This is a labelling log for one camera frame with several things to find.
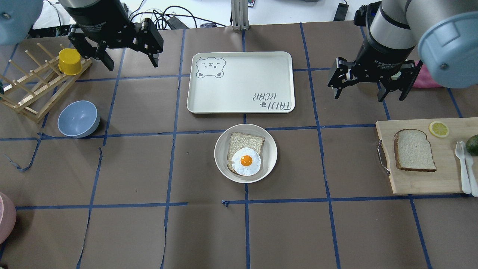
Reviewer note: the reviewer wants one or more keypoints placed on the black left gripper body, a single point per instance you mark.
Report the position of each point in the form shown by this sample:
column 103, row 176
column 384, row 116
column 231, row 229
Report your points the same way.
column 101, row 20

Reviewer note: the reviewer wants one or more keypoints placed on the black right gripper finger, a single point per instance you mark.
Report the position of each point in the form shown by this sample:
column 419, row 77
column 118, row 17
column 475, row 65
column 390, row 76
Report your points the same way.
column 340, row 76
column 408, row 74

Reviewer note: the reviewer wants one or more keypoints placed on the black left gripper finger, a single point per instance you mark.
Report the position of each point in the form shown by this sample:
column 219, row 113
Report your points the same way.
column 79, row 40
column 148, row 40

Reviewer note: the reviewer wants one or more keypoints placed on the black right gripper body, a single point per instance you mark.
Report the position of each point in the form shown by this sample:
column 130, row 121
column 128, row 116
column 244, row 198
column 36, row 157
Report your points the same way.
column 378, row 54

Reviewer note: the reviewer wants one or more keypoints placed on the bread slice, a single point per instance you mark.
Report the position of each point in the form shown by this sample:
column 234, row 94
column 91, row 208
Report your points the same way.
column 242, row 140
column 413, row 151

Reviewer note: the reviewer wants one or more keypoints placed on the cream round plate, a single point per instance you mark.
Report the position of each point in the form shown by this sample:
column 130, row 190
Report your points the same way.
column 269, row 153

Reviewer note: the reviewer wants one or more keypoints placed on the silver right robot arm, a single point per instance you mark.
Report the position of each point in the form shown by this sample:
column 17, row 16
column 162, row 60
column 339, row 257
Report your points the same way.
column 404, row 35

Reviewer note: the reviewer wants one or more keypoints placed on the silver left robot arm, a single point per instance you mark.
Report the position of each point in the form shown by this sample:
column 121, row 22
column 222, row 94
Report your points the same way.
column 17, row 18

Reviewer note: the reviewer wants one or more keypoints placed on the bread slice under egg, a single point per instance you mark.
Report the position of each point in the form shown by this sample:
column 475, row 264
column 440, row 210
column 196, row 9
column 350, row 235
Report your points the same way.
column 242, row 140

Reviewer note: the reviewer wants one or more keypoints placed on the pink cloth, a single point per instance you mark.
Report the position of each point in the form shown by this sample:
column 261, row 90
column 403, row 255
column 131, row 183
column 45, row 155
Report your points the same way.
column 424, row 79

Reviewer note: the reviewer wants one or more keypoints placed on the yellow cup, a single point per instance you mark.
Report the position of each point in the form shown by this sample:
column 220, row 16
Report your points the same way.
column 69, row 61

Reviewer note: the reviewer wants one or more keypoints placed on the lemon slice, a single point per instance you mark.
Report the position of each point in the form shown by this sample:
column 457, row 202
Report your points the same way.
column 439, row 129

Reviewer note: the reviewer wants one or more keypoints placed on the black power adapter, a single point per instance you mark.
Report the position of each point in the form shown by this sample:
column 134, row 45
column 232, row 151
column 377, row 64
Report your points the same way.
column 341, row 12

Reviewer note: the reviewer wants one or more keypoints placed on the blue bowl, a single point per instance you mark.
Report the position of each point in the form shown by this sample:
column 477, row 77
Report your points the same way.
column 79, row 119

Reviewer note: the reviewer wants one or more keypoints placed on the wooden dish rack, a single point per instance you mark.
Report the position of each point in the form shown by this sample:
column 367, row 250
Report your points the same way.
column 35, row 93

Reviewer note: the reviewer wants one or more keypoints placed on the cream bear serving tray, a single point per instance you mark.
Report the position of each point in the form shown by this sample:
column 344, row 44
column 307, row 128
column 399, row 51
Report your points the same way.
column 241, row 83

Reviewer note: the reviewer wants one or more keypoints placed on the white plastic fork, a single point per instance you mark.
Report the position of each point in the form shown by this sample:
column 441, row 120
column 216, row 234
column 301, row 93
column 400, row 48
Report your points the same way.
column 460, row 154

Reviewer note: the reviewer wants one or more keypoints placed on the green avocado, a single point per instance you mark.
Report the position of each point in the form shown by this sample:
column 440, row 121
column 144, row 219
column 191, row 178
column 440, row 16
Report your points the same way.
column 471, row 145

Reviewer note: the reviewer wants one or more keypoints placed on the white plastic knife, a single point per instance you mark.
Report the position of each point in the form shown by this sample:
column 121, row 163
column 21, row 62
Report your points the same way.
column 471, row 177

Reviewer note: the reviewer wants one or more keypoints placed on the wooden cutting board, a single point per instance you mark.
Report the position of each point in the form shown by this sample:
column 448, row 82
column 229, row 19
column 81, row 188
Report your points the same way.
column 447, row 178

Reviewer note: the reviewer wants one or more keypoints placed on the fried egg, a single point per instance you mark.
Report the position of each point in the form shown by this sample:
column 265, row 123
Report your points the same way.
column 246, row 162

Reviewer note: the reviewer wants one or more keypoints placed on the pink bowl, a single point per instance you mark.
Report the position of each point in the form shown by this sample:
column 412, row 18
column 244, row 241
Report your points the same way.
column 7, row 217

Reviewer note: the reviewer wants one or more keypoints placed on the aluminium frame post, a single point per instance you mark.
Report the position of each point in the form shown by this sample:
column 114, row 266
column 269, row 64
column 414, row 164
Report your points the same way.
column 240, row 15

